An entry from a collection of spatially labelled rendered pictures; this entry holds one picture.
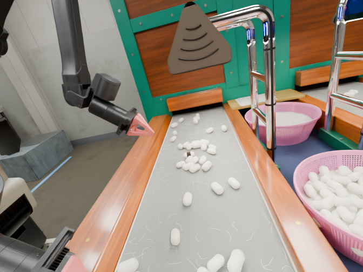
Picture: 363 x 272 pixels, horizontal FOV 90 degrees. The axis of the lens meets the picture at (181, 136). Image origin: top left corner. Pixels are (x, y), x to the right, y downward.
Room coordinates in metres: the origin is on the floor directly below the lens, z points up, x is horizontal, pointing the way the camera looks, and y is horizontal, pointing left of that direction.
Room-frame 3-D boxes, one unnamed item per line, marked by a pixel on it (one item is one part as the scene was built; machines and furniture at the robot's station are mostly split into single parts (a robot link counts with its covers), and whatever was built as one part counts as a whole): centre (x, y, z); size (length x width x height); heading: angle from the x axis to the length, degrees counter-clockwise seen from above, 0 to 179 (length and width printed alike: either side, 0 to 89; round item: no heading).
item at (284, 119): (0.66, -0.40, 0.71); 0.22 x 0.22 x 0.06
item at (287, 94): (0.88, -0.44, 0.77); 0.33 x 0.15 x 0.01; 80
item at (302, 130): (0.66, -0.40, 0.72); 0.27 x 0.27 x 0.10
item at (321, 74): (0.87, -0.79, 0.83); 0.30 x 0.06 x 0.07; 80
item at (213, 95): (0.99, -0.12, 0.83); 0.30 x 0.06 x 0.07; 80
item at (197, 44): (0.54, -0.10, 1.08); 0.62 x 0.08 x 0.07; 170
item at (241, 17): (0.52, -0.18, 0.90); 0.20 x 0.19 x 0.45; 170
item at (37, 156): (2.57, 2.23, 0.39); 0.82 x 0.65 x 0.79; 173
